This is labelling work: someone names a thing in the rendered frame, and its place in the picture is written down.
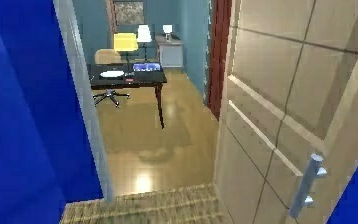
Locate black desk with brown legs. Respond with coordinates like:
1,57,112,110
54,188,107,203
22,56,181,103
87,61,168,130

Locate blue open laptop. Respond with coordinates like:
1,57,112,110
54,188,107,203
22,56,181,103
132,61,162,72

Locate grey bedside cabinet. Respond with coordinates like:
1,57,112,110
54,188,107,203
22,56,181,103
155,35,185,69

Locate dark red room door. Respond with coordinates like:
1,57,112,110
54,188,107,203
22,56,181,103
206,0,233,121

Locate white plate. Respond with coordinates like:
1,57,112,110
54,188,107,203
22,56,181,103
99,70,125,79

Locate small white table lamp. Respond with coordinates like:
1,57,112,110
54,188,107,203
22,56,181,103
162,24,173,42

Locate white shade floor lamp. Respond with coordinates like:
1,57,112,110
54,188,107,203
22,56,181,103
136,24,153,62

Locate yellow shade desk lamp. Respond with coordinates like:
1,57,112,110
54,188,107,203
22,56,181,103
113,32,140,72

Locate tan office chair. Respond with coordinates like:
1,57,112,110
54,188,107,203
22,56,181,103
92,48,131,109

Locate beige panelled room door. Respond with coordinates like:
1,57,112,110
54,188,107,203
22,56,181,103
213,0,358,224

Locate framed wall picture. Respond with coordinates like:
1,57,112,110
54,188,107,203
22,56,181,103
112,0,145,27

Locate silver bar door handle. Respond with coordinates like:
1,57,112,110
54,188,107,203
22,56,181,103
288,153,328,219

